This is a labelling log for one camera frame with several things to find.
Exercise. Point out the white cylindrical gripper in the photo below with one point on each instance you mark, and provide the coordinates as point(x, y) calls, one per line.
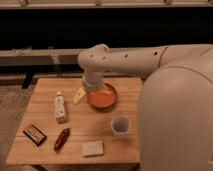
point(91, 81)

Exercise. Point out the white plastic bottle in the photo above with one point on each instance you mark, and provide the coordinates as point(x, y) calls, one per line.
point(59, 104)

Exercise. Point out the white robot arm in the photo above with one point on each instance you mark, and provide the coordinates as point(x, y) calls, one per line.
point(175, 107)

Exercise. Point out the orange ceramic bowl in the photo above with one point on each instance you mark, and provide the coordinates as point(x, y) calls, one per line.
point(103, 98)

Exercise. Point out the wooden table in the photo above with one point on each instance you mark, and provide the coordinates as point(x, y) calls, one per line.
point(85, 123)

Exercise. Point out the clear plastic cup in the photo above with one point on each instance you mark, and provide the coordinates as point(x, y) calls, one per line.
point(120, 125)

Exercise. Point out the brown snack packet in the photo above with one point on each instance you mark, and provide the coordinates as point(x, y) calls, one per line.
point(62, 138)

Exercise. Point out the white sponge block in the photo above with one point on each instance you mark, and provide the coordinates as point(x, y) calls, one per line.
point(93, 148)

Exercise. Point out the dark small box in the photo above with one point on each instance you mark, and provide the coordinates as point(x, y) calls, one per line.
point(33, 133)

